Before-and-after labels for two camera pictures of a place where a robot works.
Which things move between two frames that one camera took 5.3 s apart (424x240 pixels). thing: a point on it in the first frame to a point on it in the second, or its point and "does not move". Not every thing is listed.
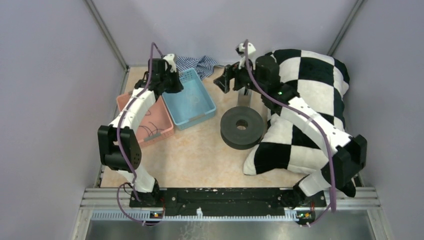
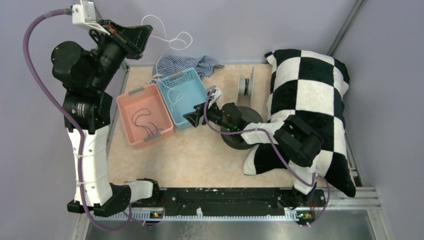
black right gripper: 232,72 to 201,110
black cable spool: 241,127 does not move
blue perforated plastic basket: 191,104 does not move
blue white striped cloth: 204,66 does not move
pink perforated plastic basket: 155,123 does not move
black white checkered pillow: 282,141 does not move
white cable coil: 193,98 to 181,94
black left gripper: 178,86 to 132,40
